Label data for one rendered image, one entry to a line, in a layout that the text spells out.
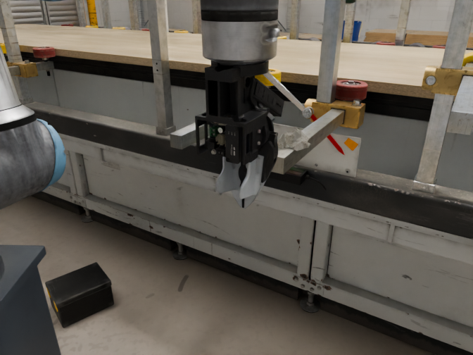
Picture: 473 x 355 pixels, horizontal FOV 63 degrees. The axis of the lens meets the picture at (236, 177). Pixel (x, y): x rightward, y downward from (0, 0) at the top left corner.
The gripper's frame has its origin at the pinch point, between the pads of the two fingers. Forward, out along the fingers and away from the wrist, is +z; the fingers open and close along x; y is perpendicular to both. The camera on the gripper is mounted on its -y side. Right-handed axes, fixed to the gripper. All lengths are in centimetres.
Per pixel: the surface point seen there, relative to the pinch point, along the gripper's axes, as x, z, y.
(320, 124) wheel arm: 0.9, -3.1, -30.5
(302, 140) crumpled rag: 2.5, -4.5, -15.6
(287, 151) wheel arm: 1.0, -3.1, -12.9
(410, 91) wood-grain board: 14, -5, -60
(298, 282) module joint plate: -13, 69, -66
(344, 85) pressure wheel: 0.5, -7.8, -47.9
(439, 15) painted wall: -30, 6, -761
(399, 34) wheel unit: -4, -11, -153
